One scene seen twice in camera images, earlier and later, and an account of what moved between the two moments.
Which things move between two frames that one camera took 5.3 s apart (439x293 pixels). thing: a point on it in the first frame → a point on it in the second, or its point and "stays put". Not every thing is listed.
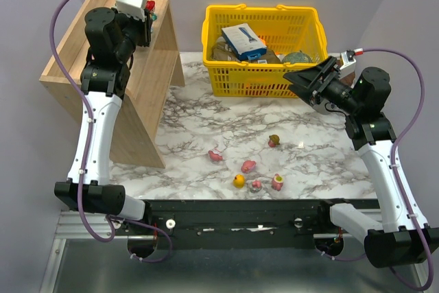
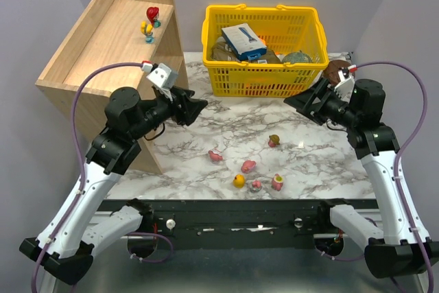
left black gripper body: [147, 27] → [179, 106]
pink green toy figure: [277, 182] stays put
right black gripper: [323, 84] → [317, 97]
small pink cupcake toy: [256, 186] stays put
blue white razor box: [245, 41] stays put
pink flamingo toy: [215, 156] stays put
